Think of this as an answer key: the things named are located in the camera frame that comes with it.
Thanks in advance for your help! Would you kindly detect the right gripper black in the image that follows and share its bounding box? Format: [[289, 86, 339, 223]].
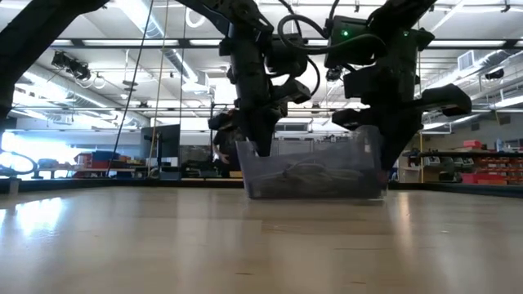
[[330, 48, 474, 173]]

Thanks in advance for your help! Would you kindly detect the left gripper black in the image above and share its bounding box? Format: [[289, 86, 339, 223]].
[[207, 25, 290, 158]]

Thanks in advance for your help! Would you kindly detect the transparent grey plastic bin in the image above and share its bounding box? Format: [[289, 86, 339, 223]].
[[235, 124, 388, 201]]

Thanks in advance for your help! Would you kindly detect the person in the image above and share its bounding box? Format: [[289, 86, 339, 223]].
[[212, 122, 243, 179]]

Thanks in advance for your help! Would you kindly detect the shelf with red bins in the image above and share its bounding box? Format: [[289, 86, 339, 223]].
[[402, 149, 523, 185]]

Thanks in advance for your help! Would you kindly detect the black monitor on stand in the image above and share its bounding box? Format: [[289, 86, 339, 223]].
[[141, 124, 181, 180]]

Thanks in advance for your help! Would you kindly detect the black overhead crossbar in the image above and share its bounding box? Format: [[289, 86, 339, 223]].
[[51, 38, 523, 50]]

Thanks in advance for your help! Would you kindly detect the blue storage box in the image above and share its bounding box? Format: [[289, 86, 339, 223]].
[[92, 150, 122, 163]]

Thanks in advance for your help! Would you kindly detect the red storage box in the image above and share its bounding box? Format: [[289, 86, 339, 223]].
[[74, 153, 110, 170]]

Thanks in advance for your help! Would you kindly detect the silver ventilation duct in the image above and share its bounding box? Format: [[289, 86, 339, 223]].
[[114, 0, 199, 82], [420, 48, 523, 109]]

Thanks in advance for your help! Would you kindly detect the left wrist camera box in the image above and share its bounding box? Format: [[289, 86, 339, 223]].
[[281, 79, 312, 105]]

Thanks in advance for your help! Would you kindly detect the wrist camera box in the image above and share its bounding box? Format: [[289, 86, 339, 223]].
[[281, 79, 312, 105], [342, 67, 394, 101]]

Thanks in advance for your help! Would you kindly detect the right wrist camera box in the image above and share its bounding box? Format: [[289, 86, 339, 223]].
[[342, 67, 394, 101]]

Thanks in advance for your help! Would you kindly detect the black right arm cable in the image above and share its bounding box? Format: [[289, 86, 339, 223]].
[[277, 14, 387, 56]]

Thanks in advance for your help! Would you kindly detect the yellow hanging rope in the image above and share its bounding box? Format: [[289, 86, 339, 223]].
[[146, 0, 170, 177]]

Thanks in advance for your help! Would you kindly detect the black hanging cable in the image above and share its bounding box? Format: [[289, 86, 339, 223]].
[[105, 0, 156, 178]]

